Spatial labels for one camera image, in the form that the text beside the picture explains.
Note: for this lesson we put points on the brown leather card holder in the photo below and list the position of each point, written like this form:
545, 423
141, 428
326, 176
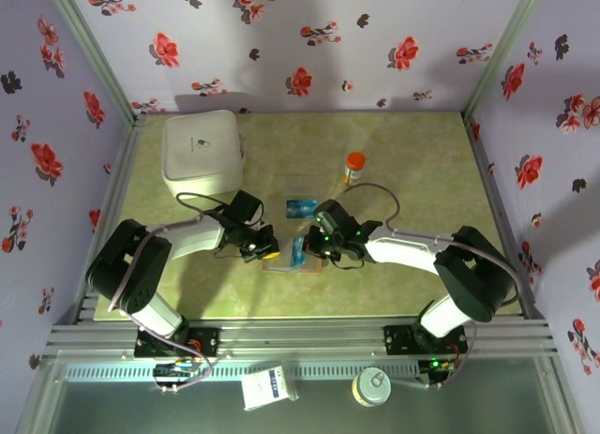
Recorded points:
311, 265

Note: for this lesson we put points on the dark blue credit card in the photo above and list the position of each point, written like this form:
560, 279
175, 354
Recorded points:
300, 209

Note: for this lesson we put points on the clear acrylic card stand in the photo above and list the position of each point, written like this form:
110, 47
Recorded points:
302, 183

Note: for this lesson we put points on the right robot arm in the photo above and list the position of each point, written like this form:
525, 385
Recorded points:
473, 274

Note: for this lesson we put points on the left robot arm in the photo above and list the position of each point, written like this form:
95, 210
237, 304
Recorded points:
131, 270

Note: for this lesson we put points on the orange cap pill bottle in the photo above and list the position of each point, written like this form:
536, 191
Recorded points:
355, 162

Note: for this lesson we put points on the white plastic storage box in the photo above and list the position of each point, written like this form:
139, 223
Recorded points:
201, 143

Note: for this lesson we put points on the white and blue paper box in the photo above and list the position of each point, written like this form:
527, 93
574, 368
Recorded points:
267, 387

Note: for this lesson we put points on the tin can with pull tab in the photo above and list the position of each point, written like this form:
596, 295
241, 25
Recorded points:
371, 386

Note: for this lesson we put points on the small electronics board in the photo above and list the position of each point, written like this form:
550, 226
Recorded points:
436, 370
175, 372

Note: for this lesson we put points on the aluminium front frame rail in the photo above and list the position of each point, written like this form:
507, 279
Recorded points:
300, 340

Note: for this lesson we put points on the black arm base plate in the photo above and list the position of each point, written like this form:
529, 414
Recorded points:
206, 342
398, 340

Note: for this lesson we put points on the aluminium side rail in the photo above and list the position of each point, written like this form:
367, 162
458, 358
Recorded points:
479, 148
129, 148

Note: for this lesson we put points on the aluminium corner post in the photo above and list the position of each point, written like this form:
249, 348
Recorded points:
94, 49
502, 49

